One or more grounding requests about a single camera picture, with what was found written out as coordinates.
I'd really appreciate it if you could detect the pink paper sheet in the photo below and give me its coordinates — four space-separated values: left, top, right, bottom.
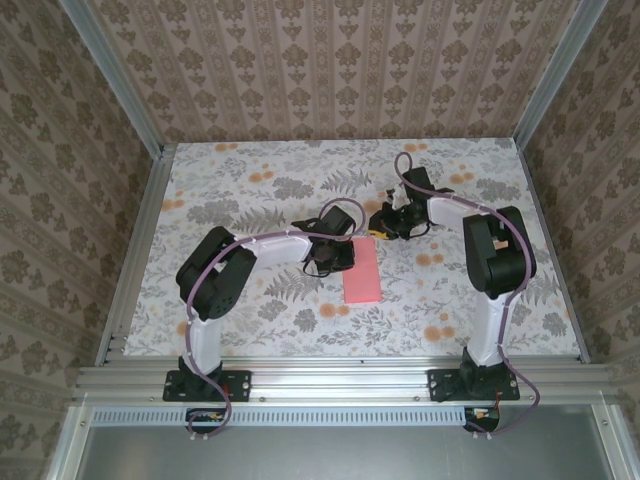
343 237 384 305

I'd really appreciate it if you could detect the grey metal sheet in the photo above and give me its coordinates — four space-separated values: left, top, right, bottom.
47 403 640 480

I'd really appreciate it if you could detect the floral patterned table cover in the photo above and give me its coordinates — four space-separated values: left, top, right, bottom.
121 141 585 359

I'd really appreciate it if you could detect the thin black right gripper cable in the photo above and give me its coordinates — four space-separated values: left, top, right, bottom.
399 222 436 242

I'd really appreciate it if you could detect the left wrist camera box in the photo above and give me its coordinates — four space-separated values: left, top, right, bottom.
291 202 359 239

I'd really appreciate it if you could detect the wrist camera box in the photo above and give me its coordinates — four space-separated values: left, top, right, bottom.
291 202 359 239
402 167 435 201

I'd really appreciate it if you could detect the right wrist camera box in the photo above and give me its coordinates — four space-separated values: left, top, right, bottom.
402 167 435 201

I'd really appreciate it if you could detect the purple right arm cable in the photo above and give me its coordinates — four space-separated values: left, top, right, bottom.
393 152 544 441

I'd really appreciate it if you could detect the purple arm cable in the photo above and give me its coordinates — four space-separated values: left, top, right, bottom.
393 152 544 441
184 198 364 444

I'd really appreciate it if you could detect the aluminium cross rail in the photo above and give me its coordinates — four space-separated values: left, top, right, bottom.
72 363 621 405

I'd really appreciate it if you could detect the aluminium side rail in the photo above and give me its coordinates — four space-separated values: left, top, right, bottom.
97 143 177 367
517 142 592 365

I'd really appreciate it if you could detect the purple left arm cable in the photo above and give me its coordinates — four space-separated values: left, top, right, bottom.
184 198 364 444

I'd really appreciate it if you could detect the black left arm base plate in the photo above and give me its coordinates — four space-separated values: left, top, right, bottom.
164 368 253 403

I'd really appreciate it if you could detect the slotted grey cable duct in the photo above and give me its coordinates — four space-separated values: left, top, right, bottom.
92 405 501 427

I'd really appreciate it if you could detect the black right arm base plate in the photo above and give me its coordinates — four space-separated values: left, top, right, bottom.
428 368 521 404

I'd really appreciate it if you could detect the black connector box with wires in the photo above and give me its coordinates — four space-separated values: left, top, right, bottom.
462 405 502 434
185 407 232 435

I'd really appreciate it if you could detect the aluminium frame post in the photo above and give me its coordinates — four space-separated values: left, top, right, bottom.
514 0 604 146
63 0 167 157

